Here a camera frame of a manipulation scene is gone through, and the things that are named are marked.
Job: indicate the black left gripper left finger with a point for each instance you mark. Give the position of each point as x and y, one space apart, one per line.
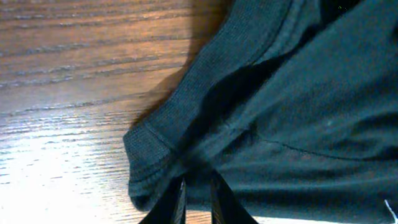
171 207

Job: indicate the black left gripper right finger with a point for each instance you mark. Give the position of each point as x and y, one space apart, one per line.
225 208

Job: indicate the dark green t-shirt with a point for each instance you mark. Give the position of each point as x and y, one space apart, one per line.
294 103

